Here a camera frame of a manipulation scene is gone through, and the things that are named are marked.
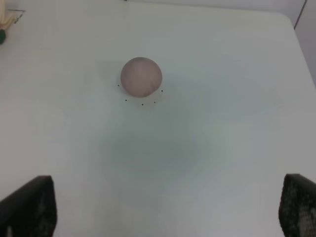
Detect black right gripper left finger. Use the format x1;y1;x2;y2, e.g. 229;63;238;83
0;176;57;237

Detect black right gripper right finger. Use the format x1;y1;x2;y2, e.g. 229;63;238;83
278;174;316;237

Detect cream linen bag green handles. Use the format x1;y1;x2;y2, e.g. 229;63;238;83
0;0;26;45

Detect pink peach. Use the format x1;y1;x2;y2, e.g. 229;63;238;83
120;57;162;98

